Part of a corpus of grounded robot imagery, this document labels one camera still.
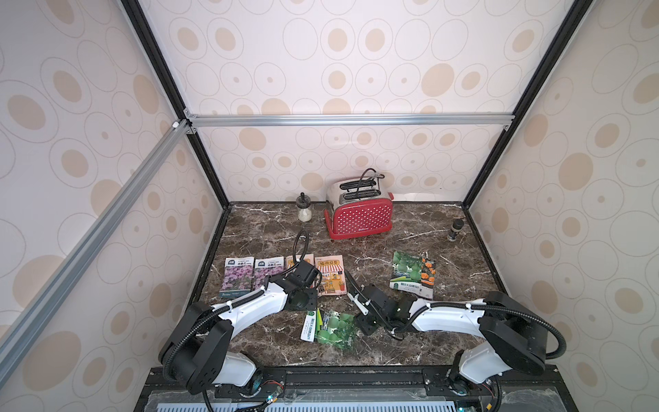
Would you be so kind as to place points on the small dark spice bottle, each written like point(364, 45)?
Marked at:
point(456, 227)

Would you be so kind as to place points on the black right corner post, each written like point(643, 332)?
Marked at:
point(574, 17)

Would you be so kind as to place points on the red polka dot toaster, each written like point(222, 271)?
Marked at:
point(358, 207)

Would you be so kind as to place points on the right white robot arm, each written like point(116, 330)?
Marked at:
point(514, 337)

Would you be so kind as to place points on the white green-text seed packet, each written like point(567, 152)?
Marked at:
point(406, 275)

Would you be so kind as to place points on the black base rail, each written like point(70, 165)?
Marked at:
point(352, 388)

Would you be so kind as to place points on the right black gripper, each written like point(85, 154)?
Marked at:
point(368, 319)

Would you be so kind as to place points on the green pea seed packet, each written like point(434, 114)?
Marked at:
point(330, 327)

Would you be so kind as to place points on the glass jar with white granules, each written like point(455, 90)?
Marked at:
point(304, 206)

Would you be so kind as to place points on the white orange-text seed packet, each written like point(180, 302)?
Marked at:
point(333, 275)

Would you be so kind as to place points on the orange marigold seed packet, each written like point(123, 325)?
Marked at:
point(309, 258)

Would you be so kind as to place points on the orange flower seed packet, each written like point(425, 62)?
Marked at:
point(427, 273)

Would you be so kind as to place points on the silver aluminium side rail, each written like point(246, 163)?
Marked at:
point(27, 328)

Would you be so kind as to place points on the black corner frame post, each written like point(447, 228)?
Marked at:
point(150, 45)

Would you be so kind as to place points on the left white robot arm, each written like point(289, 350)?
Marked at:
point(197, 353)

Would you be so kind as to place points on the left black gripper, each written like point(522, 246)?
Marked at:
point(313, 304)

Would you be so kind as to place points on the silver aluminium cross rail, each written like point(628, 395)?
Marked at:
point(362, 119)

